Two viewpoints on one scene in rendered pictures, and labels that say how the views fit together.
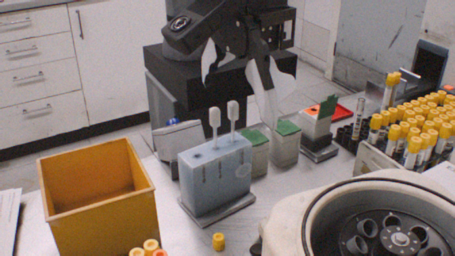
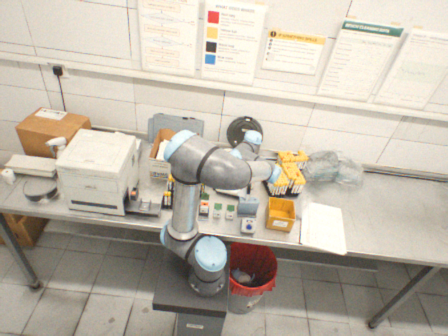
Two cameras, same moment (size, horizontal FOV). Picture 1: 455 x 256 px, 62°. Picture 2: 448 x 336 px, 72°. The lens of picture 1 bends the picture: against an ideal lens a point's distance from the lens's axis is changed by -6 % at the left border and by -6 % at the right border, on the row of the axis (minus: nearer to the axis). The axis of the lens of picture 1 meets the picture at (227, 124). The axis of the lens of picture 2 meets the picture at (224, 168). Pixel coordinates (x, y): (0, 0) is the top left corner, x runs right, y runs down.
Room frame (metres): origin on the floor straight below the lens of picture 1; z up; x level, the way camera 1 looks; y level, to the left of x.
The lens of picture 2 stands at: (1.50, 0.38, 2.12)
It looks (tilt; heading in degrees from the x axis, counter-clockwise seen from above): 41 degrees down; 207
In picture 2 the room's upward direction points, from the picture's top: 9 degrees clockwise
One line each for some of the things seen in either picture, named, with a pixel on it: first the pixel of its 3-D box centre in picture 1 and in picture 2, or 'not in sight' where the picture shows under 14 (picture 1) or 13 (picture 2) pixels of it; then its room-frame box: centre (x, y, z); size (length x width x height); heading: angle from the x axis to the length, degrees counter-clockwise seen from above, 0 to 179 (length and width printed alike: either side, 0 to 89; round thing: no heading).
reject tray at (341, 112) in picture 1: (331, 111); not in sight; (0.73, -0.22, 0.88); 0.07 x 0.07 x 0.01; 29
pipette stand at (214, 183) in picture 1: (216, 176); (247, 206); (0.46, 0.02, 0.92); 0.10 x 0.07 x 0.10; 126
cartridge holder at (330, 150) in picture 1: (311, 138); (203, 211); (0.60, -0.15, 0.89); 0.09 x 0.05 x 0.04; 32
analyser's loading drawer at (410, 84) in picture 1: (407, 82); (140, 205); (0.79, -0.41, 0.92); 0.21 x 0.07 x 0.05; 119
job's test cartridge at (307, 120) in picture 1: (313, 126); (204, 207); (0.60, -0.15, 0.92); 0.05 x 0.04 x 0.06; 32
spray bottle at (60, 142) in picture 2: not in sight; (62, 157); (0.85, -0.90, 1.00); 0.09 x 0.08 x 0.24; 29
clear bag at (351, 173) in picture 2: not in sight; (351, 169); (-0.20, 0.38, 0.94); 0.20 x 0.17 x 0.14; 101
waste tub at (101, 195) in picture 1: (98, 201); (279, 214); (0.40, 0.18, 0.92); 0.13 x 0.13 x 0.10; 27
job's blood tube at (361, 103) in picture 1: (357, 124); not in sight; (0.60, -0.23, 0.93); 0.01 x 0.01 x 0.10; 30
